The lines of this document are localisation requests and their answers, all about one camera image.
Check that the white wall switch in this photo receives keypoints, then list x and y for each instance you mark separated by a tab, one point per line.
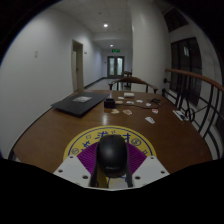
36	54

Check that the wooden-topped black metal railing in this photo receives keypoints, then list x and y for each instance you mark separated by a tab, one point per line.
196	76

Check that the white flat paper box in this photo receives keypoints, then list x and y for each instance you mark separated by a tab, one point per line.
129	94

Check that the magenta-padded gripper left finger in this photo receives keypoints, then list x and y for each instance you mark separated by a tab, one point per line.
71	170

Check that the small black box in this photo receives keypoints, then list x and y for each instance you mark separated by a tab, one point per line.
109	103

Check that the dark framed window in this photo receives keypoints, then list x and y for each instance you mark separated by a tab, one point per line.
185	66

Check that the round yellow cartoon mouse pad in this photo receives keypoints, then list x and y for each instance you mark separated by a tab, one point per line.
86	136

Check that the green exit sign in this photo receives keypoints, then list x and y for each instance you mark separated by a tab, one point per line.
115	50

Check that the black closed laptop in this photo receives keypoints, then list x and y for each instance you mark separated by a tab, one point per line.
80	105

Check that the open white side door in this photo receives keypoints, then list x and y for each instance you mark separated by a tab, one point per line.
80	66

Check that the black computer mouse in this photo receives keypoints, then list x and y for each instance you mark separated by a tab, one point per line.
112	155

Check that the small beige card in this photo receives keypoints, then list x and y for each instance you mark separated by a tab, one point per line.
115	111
127	112

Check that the wooden armchair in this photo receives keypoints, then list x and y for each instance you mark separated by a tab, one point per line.
133	80

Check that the glass double door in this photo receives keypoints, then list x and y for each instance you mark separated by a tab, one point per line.
115	66

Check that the small red-white card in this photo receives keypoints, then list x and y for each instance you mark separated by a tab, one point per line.
155	111

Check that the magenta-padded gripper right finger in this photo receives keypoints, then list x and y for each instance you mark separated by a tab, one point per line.
151	170

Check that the small white card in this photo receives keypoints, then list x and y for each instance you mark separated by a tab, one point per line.
149	120

